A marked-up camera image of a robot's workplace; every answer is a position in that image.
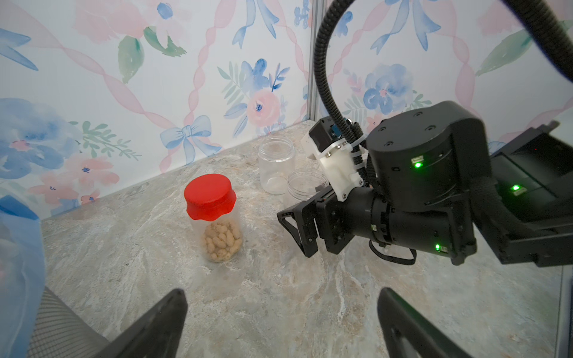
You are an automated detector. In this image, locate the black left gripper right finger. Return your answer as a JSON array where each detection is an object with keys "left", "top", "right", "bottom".
[{"left": 377, "top": 287, "right": 469, "bottom": 357}]

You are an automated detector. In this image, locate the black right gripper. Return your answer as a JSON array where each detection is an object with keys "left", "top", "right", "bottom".
[{"left": 277, "top": 101, "right": 491, "bottom": 266}]

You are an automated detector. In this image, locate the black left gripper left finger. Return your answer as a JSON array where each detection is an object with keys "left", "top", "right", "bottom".
[{"left": 96, "top": 289, "right": 188, "bottom": 357}]

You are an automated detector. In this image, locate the clear jar with orange lid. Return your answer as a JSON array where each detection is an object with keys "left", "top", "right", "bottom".
[{"left": 284, "top": 168, "right": 329, "bottom": 208}]

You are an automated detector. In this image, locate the clear jar with peanuts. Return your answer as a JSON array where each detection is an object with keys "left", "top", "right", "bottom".
[
  {"left": 190, "top": 203, "right": 243, "bottom": 263},
  {"left": 258, "top": 134, "right": 296, "bottom": 195}
]

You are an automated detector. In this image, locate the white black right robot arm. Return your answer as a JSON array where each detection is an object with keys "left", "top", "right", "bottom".
[{"left": 278, "top": 101, "right": 572, "bottom": 267}]

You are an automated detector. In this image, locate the metal mesh trash bin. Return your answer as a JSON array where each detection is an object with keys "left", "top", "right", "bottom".
[{"left": 27, "top": 288, "right": 109, "bottom": 357}]

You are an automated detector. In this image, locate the pink trash bag liner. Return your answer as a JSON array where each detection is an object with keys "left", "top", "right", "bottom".
[{"left": 1, "top": 195, "right": 46, "bottom": 357}]

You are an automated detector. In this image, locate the aluminium corner post right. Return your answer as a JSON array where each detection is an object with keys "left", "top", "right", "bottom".
[{"left": 307, "top": 0, "right": 327, "bottom": 121}]

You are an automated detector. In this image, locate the black corrugated cable conduit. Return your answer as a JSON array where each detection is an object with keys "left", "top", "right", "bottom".
[{"left": 312, "top": 0, "right": 573, "bottom": 149}]

